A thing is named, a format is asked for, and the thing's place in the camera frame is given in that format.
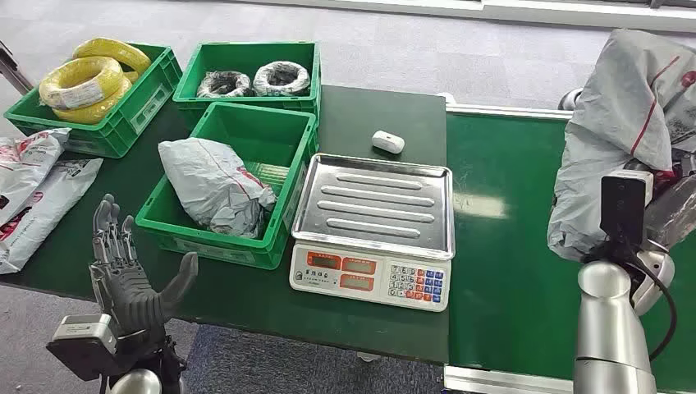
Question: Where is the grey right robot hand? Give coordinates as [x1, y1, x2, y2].
[647, 163, 696, 249]

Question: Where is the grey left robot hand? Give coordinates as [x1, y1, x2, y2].
[88, 194, 199, 349]

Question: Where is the grey plastic mailer package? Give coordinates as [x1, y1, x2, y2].
[547, 28, 696, 263]

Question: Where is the grey red-printed mailer package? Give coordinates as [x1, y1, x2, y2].
[158, 137, 277, 241]

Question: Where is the small white plastic device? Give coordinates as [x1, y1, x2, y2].
[372, 130, 406, 155]

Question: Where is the white black-printed mailer bag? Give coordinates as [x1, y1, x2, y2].
[0, 158, 104, 275]

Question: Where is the black ribbed round disc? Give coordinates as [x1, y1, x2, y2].
[558, 88, 584, 112]

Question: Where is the white red-printed mailer bag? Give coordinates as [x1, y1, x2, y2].
[0, 128, 71, 227]

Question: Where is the green conveyor belt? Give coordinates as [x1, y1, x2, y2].
[446, 111, 696, 394]

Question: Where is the green plastic crate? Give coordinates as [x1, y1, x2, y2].
[172, 41, 322, 129]
[3, 42, 183, 159]
[135, 101, 319, 272]

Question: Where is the white electronic scale body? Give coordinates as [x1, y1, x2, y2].
[288, 241, 452, 314]

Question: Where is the dark metal stand leg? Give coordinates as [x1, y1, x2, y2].
[0, 40, 34, 96]

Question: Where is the stainless steel scale pan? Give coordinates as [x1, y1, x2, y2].
[291, 153, 456, 261]

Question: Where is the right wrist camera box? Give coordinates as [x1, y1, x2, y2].
[599, 170, 654, 247]

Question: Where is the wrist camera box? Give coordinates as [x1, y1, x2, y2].
[599, 170, 654, 247]
[46, 314, 118, 383]

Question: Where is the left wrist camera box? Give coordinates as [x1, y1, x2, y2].
[46, 314, 118, 383]

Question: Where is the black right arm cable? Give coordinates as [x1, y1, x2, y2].
[625, 259, 679, 362]

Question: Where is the aluminium conveyor frame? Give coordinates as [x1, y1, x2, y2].
[442, 103, 696, 394]

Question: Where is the yellow cable coil with label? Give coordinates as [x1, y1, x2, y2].
[38, 56, 125, 111]

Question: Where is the black white wire coil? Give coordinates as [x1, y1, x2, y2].
[252, 61, 312, 98]
[196, 71, 254, 99]

